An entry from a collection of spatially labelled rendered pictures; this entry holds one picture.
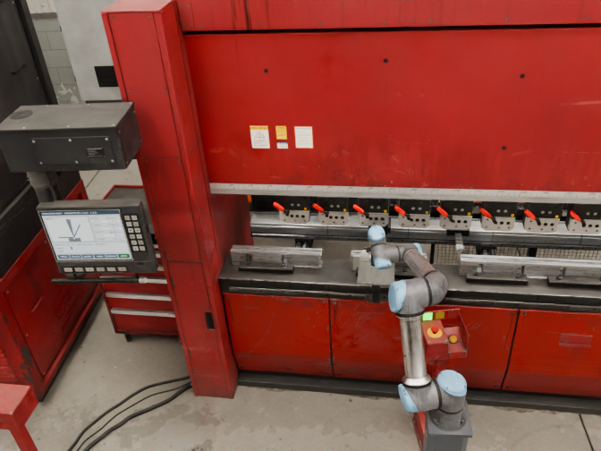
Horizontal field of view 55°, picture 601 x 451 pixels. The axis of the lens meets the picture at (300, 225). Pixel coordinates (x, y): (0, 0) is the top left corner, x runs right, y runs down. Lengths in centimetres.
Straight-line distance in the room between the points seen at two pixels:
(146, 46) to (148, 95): 21
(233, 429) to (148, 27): 225
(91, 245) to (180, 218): 45
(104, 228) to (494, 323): 199
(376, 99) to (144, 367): 237
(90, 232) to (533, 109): 196
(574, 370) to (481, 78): 171
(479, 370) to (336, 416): 86
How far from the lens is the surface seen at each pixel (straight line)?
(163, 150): 271
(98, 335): 439
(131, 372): 404
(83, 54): 728
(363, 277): 289
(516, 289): 312
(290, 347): 343
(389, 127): 268
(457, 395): 244
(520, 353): 339
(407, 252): 261
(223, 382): 362
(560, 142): 279
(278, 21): 255
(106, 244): 267
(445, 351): 296
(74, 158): 250
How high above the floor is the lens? 283
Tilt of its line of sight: 34 degrees down
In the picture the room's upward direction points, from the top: 4 degrees counter-clockwise
